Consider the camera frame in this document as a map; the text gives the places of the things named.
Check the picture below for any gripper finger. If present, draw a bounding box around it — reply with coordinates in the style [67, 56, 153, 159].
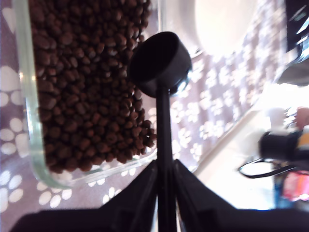
[172, 159, 236, 232]
[100, 160, 159, 232]

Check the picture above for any black measuring spoon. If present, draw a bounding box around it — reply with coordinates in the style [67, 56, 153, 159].
[127, 31, 193, 232]

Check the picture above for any white raised cat bowl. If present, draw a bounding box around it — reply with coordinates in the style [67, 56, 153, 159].
[193, 0, 259, 58]

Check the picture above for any red pink packet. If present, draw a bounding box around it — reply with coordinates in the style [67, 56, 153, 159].
[281, 170, 309, 202]

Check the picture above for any black cylindrical device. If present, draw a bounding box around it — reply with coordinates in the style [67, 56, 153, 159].
[258, 130, 309, 162]

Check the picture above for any large brown kibble heap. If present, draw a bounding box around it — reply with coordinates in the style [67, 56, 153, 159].
[28, 0, 157, 174]

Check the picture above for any purple paw print cloth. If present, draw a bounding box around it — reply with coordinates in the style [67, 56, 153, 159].
[0, 0, 288, 218]

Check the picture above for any rectangular glass container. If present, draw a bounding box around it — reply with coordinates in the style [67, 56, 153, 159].
[12, 0, 167, 189]

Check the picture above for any thin black cable loop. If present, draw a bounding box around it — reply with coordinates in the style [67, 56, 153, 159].
[238, 158, 298, 179]

